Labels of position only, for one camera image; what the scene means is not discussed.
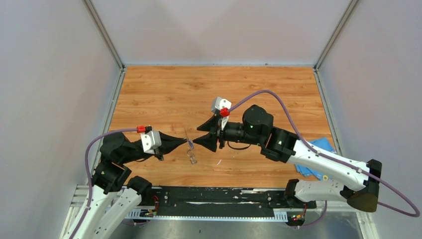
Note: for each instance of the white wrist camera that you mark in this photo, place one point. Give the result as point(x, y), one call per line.
point(220, 103)
point(151, 141)

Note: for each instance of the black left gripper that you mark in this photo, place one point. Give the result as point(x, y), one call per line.
point(166, 146)

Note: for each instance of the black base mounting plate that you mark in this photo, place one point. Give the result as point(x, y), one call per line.
point(219, 202)

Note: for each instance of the blue cloth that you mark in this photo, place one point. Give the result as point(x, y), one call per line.
point(311, 167)

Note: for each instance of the metal key organizer plate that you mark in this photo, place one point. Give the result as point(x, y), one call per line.
point(190, 151)

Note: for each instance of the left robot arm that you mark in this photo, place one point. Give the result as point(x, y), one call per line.
point(112, 178)

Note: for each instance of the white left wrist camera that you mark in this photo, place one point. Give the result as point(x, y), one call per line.
point(151, 141)

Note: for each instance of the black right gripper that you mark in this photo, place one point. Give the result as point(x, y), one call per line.
point(214, 125)

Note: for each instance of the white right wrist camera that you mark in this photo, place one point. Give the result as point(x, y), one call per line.
point(220, 103)

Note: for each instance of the aluminium rail base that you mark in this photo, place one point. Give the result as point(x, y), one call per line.
point(136, 217)

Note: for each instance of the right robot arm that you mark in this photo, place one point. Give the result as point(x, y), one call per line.
point(349, 181)

